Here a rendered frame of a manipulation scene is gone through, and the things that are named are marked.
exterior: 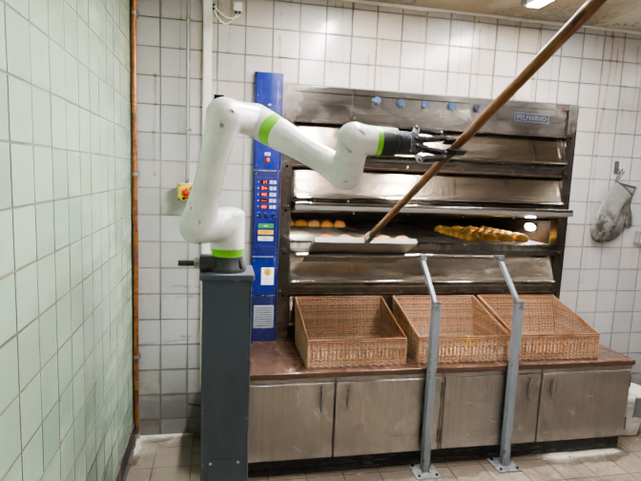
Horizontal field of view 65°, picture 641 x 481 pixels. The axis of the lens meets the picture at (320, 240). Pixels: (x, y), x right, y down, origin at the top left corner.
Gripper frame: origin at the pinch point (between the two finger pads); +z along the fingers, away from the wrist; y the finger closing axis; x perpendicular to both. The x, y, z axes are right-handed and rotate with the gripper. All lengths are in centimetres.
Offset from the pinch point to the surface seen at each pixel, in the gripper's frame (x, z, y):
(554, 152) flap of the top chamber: -122, 139, -71
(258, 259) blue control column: -152, -51, -3
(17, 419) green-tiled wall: -6, -123, 80
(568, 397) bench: -134, 126, 82
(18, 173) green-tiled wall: 14, -124, 24
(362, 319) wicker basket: -163, 14, 31
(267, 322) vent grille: -168, -44, 32
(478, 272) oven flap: -156, 93, 2
